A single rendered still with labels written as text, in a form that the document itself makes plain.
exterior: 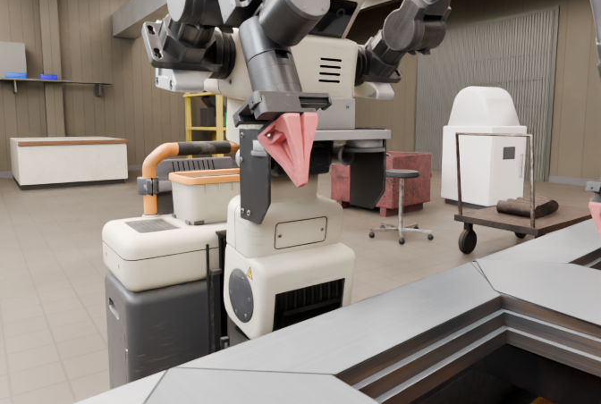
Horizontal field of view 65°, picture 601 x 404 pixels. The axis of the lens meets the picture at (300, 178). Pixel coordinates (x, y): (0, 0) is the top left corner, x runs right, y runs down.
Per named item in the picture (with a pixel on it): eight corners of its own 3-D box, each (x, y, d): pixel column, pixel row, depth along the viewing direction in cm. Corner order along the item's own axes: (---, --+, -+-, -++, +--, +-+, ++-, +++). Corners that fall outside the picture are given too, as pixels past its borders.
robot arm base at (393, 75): (383, 54, 109) (342, 49, 102) (405, 28, 103) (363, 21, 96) (400, 84, 105) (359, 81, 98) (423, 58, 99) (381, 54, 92)
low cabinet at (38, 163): (104, 172, 985) (102, 136, 976) (130, 183, 819) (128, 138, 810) (12, 178, 893) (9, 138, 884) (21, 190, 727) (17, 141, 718)
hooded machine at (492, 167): (437, 203, 618) (441, 88, 600) (470, 198, 655) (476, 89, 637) (493, 213, 549) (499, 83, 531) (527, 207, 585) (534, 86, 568)
